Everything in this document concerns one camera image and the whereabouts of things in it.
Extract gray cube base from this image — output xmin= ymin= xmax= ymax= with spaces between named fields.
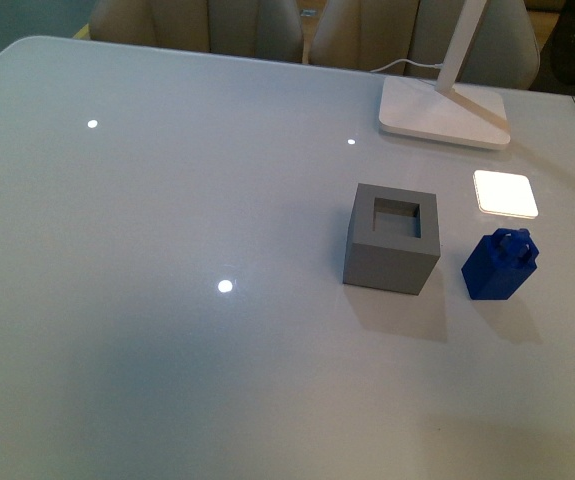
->
xmin=343 ymin=184 xmax=441 ymax=295

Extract beige chair right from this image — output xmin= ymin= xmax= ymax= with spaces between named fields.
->
xmin=310 ymin=0 xmax=540 ymax=89

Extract white lamp cable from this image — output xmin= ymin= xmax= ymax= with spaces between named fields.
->
xmin=369 ymin=58 xmax=444 ymax=75

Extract beige chair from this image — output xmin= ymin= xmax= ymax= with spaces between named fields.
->
xmin=310 ymin=0 xmax=540 ymax=89
xmin=88 ymin=0 xmax=304 ymax=63

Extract white desk lamp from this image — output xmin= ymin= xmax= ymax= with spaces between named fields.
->
xmin=378 ymin=1 xmax=510 ymax=150

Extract blue block part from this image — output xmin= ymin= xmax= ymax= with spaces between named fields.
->
xmin=461 ymin=228 xmax=539 ymax=300

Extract beige chair left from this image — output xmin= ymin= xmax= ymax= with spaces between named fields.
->
xmin=88 ymin=0 xmax=304 ymax=63

